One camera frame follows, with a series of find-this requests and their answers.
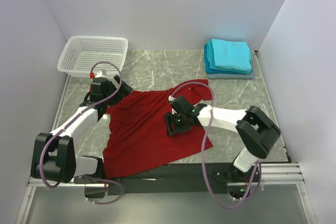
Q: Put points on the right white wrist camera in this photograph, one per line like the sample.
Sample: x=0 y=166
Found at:
x=170 y=99

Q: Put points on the white plastic basket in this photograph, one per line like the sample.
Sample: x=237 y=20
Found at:
x=82 y=52

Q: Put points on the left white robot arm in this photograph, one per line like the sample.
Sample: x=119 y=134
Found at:
x=54 y=156

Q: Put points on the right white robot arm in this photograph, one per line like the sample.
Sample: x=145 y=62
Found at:
x=257 y=131

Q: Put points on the black base beam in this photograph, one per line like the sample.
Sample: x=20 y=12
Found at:
x=178 y=178

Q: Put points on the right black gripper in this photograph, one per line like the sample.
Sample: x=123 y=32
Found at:
x=176 y=125

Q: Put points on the red t shirt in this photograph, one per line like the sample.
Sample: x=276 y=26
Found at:
x=138 y=139

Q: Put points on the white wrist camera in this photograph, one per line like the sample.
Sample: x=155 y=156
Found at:
x=100 y=74
x=170 y=99

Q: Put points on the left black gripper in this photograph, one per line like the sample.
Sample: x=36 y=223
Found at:
x=122 y=86

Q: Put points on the light turquoise folded shirt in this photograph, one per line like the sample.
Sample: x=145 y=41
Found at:
x=232 y=56

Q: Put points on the left aluminium rail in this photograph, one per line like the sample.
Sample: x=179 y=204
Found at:
x=39 y=146

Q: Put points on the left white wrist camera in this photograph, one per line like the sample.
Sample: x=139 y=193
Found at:
x=100 y=74

